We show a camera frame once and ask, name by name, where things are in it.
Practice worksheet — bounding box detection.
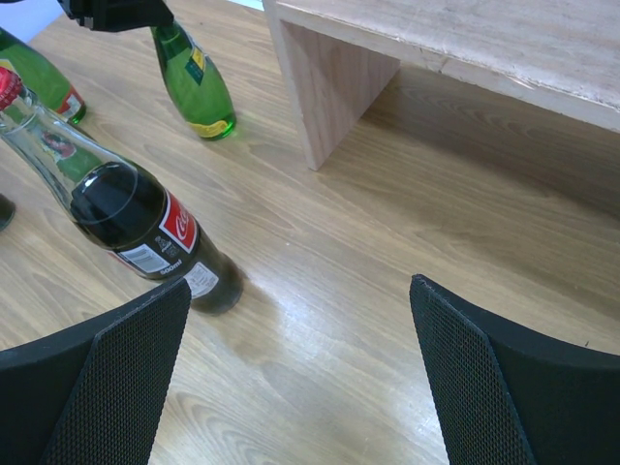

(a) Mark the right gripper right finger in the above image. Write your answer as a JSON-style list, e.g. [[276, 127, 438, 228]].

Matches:
[[410, 274, 619, 464]]

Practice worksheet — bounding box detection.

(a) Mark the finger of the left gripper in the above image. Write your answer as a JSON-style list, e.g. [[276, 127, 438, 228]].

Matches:
[[59, 0, 174, 33]]

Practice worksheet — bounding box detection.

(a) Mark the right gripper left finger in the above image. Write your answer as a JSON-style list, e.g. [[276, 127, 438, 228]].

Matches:
[[1, 278, 191, 464]]

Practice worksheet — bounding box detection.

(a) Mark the green bottle red-white label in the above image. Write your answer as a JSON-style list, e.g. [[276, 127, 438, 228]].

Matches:
[[1, 29, 86, 123]]

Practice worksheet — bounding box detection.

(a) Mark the green bottle yellow label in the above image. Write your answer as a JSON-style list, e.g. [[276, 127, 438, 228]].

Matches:
[[150, 21, 236, 140]]

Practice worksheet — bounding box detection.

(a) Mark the wooden two-tier shelf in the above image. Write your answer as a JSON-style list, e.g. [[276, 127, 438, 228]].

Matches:
[[263, 1, 619, 170]]

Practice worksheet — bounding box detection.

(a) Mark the cola bottle centre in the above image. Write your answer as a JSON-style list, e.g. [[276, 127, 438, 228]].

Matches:
[[1, 68, 243, 314]]

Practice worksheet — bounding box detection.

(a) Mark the cola bottle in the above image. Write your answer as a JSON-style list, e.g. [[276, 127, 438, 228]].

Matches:
[[1, 68, 243, 314], [0, 194, 16, 231]]

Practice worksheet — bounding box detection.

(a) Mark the cola bottle left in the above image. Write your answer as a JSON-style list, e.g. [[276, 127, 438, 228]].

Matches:
[[0, 194, 16, 231]]

